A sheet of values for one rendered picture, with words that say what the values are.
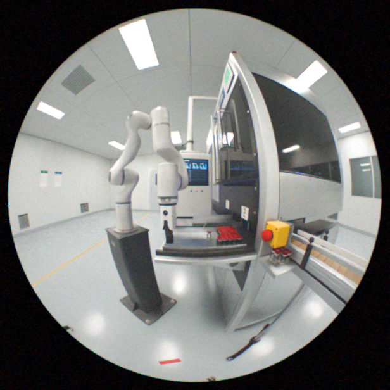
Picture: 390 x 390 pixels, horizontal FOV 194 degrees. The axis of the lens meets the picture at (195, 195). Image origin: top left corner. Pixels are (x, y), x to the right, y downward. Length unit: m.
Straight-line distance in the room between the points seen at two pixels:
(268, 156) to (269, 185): 0.10
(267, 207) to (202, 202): 1.06
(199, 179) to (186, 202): 0.30
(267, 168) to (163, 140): 0.41
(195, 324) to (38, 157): 5.47
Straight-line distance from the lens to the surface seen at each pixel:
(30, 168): 5.05
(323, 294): 0.45
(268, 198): 0.45
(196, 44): 1.91
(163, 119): 0.60
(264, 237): 0.40
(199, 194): 1.41
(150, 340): 1.22
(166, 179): 0.47
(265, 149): 0.47
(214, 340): 1.19
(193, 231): 0.73
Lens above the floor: 1.14
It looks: 3 degrees down
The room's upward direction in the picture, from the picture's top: straight up
